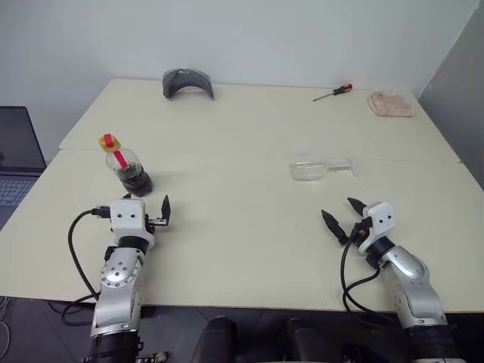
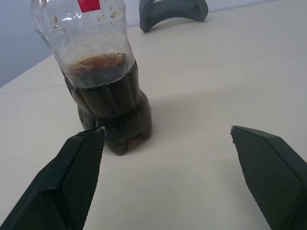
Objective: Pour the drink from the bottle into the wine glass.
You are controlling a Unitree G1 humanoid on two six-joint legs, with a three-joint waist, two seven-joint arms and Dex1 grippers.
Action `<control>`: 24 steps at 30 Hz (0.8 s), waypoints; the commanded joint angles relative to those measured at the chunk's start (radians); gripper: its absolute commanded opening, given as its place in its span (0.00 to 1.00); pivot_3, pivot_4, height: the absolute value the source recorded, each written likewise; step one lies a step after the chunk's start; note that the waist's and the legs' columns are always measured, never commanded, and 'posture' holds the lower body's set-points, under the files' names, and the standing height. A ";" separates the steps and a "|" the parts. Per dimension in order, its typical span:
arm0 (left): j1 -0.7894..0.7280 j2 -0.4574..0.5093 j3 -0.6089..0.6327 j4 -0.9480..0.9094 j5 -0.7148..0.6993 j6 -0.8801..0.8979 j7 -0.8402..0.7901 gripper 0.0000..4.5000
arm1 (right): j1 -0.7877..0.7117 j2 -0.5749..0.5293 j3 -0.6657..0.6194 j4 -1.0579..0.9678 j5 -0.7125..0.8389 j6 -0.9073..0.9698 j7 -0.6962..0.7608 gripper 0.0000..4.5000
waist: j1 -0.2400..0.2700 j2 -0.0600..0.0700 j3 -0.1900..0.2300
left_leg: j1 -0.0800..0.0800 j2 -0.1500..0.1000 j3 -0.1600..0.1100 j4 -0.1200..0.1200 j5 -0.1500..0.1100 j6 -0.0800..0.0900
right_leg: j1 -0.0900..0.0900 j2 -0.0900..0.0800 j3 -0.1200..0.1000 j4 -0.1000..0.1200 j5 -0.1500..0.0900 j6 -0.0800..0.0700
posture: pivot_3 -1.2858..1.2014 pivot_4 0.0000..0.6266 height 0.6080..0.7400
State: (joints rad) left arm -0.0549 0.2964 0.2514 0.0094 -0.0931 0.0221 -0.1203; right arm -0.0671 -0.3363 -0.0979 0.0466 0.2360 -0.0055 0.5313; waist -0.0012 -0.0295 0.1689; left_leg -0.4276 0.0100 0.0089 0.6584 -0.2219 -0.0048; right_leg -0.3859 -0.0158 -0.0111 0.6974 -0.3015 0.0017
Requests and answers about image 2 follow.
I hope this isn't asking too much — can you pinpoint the grey curved visor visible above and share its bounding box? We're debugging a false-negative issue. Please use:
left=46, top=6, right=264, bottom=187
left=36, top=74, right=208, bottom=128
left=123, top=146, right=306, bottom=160
left=139, top=0, right=208, bottom=33

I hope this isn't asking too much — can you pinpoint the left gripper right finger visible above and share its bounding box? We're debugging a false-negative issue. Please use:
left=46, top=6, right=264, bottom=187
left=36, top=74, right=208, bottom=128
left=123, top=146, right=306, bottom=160
left=229, top=125, right=307, bottom=230

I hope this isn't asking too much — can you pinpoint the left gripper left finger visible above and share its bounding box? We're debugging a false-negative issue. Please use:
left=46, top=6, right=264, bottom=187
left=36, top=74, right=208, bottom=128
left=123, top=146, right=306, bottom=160
left=0, top=126, right=106, bottom=230

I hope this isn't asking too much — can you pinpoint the clear plastic cola bottle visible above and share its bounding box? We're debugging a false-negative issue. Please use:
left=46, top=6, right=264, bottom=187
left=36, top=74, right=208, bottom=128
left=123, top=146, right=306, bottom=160
left=30, top=0, right=153, bottom=157

